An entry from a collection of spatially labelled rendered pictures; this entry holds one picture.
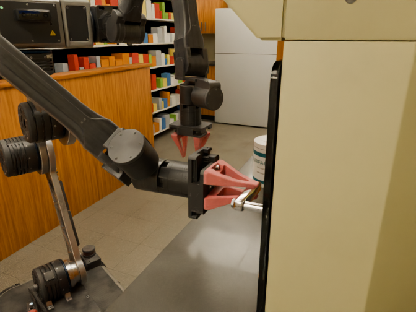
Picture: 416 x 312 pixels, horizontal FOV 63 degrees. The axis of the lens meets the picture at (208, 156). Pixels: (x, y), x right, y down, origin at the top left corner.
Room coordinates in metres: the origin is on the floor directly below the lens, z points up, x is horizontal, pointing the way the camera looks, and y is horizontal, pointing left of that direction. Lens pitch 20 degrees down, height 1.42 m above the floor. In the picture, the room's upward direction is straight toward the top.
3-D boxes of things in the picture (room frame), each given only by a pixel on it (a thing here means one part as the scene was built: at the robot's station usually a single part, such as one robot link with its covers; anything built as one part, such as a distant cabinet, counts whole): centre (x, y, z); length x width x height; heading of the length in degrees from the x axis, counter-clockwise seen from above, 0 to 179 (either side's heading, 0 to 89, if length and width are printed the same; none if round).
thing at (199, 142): (0.89, 0.04, 1.14); 0.07 x 0.07 x 0.09; 66
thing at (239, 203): (0.44, -0.07, 1.20); 0.10 x 0.05 x 0.03; 156
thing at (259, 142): (1.08, -0.22, 1.02); 0.13 x 0.13 x 0.15
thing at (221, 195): (0.48, -0.03, 1.20); 0.09 x 0.07 x 0.07; 68
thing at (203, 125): (0.90, 0.05, 1.21); 0.10 x 0.07 x 0.07; 66
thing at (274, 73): (0.49, -0.13, 1.19); 0.30 x 0.01 x 0.40; 156
